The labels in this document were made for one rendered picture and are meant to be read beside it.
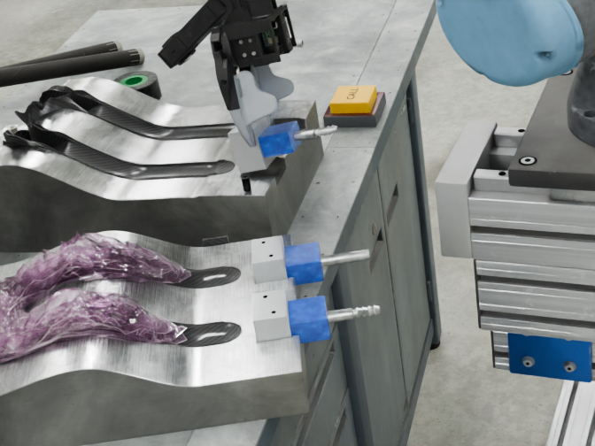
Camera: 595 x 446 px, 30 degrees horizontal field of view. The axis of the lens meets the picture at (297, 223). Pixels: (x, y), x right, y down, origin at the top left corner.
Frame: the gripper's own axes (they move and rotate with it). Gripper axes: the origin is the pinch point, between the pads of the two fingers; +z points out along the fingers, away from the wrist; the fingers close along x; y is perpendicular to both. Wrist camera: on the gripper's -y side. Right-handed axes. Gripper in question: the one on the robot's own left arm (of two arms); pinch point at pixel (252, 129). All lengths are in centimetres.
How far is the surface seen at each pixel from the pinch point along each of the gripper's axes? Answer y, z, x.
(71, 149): -25.7, -1.2, -0.3
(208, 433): 2.1, 19.9, -36.9
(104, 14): -58, -6, 79
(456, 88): -20, 62, 218
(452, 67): -24, 59, 234
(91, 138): -24.3, -1.3, 3.2
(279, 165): 1.1, 6.0, 2.8
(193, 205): -7.5, 6.5, -6.7
